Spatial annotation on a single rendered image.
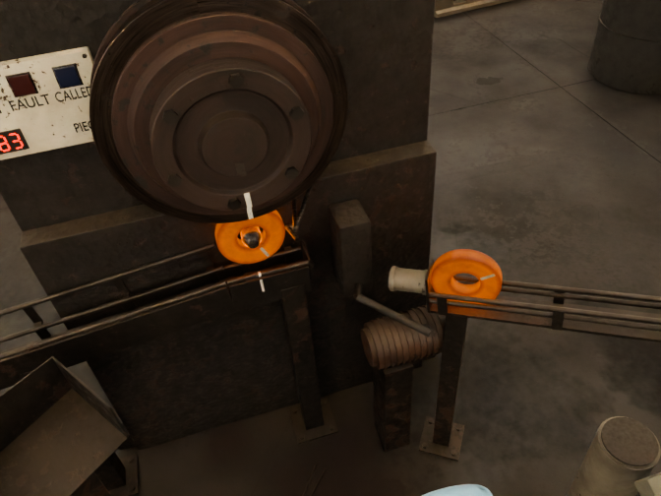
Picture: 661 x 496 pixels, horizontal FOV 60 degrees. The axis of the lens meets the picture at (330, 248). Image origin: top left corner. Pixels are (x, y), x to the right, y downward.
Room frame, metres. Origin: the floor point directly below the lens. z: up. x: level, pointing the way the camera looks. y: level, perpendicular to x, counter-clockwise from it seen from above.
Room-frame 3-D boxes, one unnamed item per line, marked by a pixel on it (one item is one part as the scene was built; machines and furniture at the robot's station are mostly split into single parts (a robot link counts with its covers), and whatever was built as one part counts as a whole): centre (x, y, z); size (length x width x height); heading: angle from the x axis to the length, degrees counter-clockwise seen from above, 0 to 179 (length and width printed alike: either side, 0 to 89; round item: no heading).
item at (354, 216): (1.05, -0.05, 0.68); 0.11 x 0.08 x 0.24; 13
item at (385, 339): (0.92, -0.18, 0.27); 0.22 x 0.13 x 0.53; 103
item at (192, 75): (0.89, 0.15, 1.11); 0.28 x 0.06 x 0.28; 103
